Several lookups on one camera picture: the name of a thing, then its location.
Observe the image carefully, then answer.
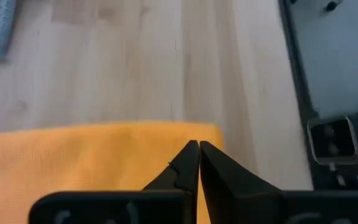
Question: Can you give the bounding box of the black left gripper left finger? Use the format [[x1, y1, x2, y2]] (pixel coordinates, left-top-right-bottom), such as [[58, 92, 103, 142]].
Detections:
[[143, 139, 201, 192]]

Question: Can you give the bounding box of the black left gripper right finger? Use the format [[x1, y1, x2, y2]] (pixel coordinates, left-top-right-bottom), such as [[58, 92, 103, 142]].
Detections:
[[200, 140, 284, 224]]

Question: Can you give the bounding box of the orange microfiber towel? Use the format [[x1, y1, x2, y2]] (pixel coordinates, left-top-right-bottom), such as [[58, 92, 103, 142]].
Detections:
[[0, 120, 226, 224]]

